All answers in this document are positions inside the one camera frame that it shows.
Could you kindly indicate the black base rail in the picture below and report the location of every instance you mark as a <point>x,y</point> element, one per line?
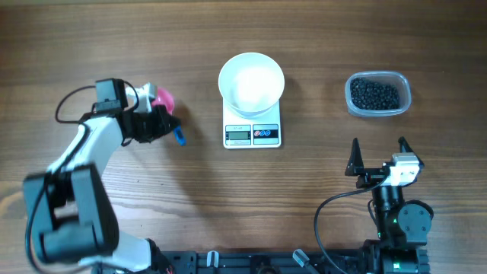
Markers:
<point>350,261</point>

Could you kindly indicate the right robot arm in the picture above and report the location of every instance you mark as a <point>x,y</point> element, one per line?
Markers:
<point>402,226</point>

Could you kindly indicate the pink scoop blue handle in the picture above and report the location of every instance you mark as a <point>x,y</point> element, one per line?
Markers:
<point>165,98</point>

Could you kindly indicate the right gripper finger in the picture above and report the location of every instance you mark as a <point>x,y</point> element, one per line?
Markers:
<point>404,147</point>
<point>355,166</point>

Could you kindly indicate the black beans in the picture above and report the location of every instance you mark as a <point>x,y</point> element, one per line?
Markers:
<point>373,95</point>

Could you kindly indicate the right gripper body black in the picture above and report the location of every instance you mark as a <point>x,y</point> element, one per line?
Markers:
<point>369,180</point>

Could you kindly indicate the clear plastic container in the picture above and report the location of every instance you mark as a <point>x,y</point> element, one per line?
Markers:
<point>385,77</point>

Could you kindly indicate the white ceramic bowl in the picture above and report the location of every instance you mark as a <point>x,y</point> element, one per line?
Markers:
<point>251,83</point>

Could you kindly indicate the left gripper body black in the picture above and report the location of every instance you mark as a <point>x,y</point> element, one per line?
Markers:
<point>148,127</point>

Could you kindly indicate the white digital kitchen scale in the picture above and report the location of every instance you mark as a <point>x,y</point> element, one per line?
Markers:
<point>250,132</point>

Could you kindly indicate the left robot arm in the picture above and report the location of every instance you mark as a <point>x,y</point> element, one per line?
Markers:
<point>70,219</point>

